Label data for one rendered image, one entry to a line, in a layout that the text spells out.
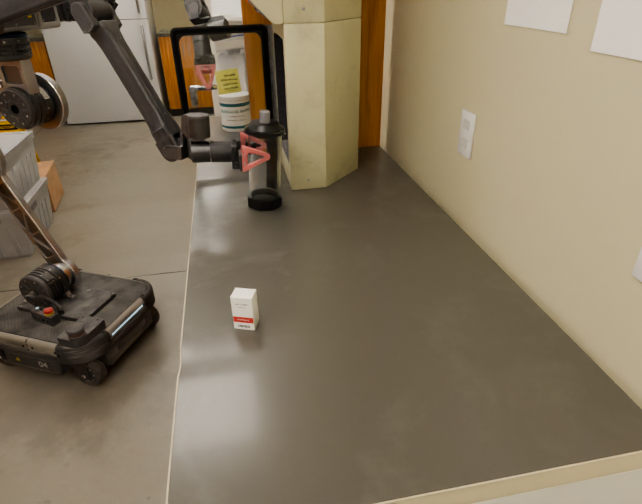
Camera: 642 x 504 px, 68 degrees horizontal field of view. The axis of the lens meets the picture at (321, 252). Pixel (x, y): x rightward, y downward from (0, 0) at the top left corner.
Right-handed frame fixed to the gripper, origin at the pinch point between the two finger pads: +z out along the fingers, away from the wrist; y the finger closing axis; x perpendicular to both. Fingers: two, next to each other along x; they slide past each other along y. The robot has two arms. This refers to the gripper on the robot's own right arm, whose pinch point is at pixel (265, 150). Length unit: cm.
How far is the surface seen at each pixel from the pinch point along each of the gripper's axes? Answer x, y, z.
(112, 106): 116, 494, -142
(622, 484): 17, -95, 43
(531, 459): 12, -92, 28
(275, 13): -33.1, 11.1, 4.0
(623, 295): -1, -75, 52
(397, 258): 13.5, -37.3, 27.6
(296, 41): -26.5, 10.8, 9.6
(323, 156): 5.5, 9.8, 18.6
